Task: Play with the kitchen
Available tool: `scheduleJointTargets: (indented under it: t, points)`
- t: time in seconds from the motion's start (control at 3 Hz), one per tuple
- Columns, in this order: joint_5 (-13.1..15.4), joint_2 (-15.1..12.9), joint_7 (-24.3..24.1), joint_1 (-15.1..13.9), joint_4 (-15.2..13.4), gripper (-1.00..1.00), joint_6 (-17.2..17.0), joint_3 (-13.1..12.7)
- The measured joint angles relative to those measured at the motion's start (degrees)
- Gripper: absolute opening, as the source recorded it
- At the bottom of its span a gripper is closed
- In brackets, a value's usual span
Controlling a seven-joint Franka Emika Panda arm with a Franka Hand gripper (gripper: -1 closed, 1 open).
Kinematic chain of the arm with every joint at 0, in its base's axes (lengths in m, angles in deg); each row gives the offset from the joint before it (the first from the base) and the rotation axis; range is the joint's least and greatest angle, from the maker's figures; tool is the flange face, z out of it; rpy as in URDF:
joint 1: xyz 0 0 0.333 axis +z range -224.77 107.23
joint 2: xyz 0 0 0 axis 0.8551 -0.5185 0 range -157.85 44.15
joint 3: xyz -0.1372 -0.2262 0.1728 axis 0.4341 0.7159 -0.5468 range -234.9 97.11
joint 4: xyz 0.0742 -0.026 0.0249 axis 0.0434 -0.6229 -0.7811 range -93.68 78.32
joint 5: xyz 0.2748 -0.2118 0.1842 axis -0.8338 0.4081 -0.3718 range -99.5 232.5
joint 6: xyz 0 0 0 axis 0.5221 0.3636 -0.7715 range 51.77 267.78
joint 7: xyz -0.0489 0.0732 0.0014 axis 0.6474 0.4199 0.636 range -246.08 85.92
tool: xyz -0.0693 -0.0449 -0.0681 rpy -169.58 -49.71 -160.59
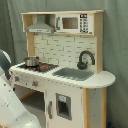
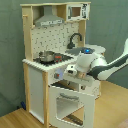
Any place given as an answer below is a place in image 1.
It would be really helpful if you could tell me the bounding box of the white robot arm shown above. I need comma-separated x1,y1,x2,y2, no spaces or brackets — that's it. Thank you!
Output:
0,49,41,128

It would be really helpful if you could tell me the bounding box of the wooden toy kitchen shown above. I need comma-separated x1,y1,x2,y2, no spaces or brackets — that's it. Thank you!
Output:
11,10,115,128

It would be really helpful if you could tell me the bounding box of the grey sink basin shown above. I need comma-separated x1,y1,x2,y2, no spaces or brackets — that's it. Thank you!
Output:
53,67,93,81

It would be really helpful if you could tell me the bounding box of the grey range hood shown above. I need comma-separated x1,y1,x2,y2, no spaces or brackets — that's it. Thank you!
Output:
27,15,54,34

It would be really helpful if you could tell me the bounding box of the white cabinet door with dispenser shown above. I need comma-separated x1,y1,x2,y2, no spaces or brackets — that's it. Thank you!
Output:
46,87,83,128

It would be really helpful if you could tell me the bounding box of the left red stove knob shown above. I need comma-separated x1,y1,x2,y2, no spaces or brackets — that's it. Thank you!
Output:
14,76,19,82

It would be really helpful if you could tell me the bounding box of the black toy faucet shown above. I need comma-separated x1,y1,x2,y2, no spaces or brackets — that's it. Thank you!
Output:
77,50,95,70

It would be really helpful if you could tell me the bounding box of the red stove knob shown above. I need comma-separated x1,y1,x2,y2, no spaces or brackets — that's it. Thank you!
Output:
14,76,19,82
32,81,38,87

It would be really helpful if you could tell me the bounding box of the small steel pot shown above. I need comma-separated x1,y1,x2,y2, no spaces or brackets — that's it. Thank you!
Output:
24,56,40,66

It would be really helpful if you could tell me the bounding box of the black stovetop with red burners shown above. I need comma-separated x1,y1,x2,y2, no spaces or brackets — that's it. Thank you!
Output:
20,63,57,73

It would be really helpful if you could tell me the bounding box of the toy microwave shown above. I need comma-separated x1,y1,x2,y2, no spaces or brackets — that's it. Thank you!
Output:
56,14,93,34

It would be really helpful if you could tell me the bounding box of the right red stove knob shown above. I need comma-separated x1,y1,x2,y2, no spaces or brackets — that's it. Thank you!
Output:
32,81,38,87

